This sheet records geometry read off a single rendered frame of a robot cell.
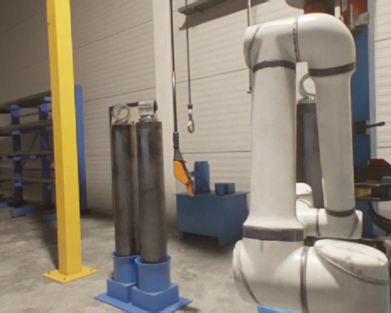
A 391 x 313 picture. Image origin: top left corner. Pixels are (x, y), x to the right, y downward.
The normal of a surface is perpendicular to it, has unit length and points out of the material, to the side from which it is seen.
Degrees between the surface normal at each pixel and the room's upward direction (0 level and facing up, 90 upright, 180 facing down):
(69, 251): 90
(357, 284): 90
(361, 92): 90
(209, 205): 90
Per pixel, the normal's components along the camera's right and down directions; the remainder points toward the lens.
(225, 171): -0.65, 0.04
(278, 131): 0.01, -0.14
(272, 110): -0.26, -0.15
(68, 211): 0.76, -0.02
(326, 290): -0.45, 0.00
